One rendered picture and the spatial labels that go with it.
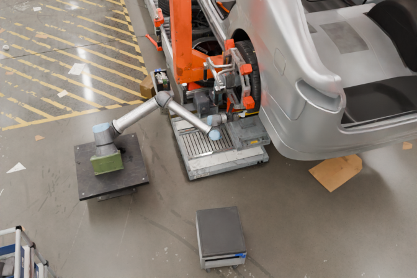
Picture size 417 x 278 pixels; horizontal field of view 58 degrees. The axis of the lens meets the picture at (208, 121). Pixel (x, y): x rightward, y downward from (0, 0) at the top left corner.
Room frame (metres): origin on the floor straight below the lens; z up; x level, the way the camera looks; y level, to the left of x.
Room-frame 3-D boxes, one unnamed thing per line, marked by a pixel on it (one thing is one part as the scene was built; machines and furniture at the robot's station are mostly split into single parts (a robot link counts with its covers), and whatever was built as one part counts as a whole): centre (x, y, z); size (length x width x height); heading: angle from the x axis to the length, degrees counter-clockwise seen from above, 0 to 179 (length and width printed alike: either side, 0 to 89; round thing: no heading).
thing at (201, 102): (2.86, -0.05, 0.26); 0.42 x 0.18 x 0.35; 109
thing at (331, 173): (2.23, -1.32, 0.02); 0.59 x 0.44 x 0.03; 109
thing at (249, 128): (2.65, -0.39, 0.32); 0.40 x 0.30 x 0.28; 19
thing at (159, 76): (2.92, 0.49, 0.51); 0.20 x 0.14 x 0.13; 15
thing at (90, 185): (2.01, 0.89, 0.15); 0.60 x 0.60 x 0.30; 19
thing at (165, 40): (4.16, 0.65, 0.28); 2.47 x 0.09 x 0.22; 19
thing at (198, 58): (3.07, -0.04, 0.69); 0.52 x 0.17 x 0.35; 109
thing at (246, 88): (2.59, -0.23, 0.85); 0.54 x 0.07 x 0.54; 19
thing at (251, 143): (2.65, -0.39, 0.13); 0.50 x 0.36 x 0.10; 19
